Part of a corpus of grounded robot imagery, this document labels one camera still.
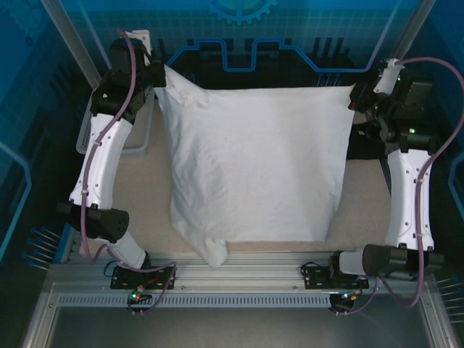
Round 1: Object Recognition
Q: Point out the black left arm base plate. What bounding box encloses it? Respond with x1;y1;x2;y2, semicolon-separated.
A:
110;264;178;291

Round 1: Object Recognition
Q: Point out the small LED circuit board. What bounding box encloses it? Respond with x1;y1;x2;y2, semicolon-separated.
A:
129;288;153;305
339;289;364;302

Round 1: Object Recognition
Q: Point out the slotted grey cable duct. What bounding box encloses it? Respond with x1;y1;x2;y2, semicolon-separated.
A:
57;292;335;310

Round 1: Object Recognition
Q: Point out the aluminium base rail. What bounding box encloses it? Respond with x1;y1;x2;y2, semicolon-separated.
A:
46;249;436;291

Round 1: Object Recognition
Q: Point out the white t-shirt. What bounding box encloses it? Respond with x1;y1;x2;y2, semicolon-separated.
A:
154;65;357;270

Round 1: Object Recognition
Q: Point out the aluminium frame post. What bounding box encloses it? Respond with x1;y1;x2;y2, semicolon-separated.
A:
39;0;109;88
376;0;436;73

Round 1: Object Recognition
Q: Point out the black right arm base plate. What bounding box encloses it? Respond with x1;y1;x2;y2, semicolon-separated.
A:
302;262;374;291

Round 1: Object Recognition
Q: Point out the black folded t-shirt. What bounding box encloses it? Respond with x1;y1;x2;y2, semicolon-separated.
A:
347;121;386;163

